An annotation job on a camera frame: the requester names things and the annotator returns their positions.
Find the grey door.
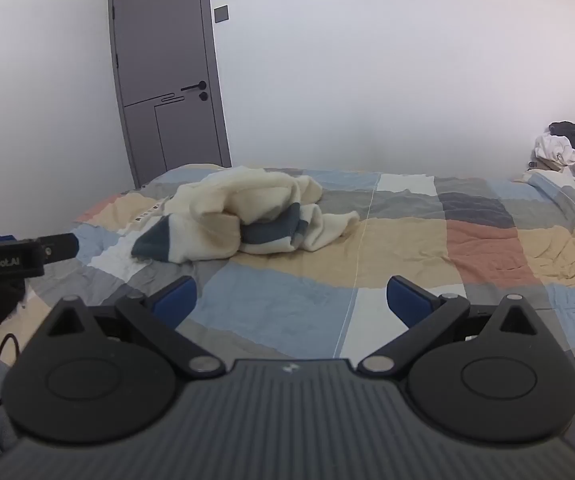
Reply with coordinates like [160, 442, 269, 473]
[108, 0, 233, 189]

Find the patchwork checked quilt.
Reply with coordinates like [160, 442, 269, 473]
[18, 164, 575, 463]

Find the white garment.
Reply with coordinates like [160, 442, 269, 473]
[532, 132, 575, 172]

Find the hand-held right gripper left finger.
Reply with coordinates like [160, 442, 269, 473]
[42, 275, 226, 379]

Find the beige garment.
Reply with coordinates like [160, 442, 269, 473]
[527, 157, 568, 172]

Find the cream sweater with blue stripes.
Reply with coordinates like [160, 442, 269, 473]
[130, 165, 361, 265]

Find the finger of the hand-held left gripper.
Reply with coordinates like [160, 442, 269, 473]
[38, 233, 80, 265]

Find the white quilt label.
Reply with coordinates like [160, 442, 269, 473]
[136, 198, 169, 226]

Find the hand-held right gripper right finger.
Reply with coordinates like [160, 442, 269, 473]
[359, 275, 536, 379]

